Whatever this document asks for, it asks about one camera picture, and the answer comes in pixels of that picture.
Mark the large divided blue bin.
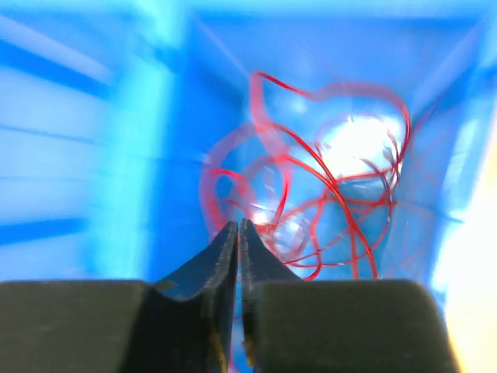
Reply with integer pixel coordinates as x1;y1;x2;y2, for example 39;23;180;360
1;1;496;304

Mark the red wire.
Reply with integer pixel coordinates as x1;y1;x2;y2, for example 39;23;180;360
198;70;412;281

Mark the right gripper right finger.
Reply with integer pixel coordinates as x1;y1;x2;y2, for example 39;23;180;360
240;219;459;372

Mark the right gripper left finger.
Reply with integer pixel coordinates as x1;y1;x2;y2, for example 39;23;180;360
1;221;238;372

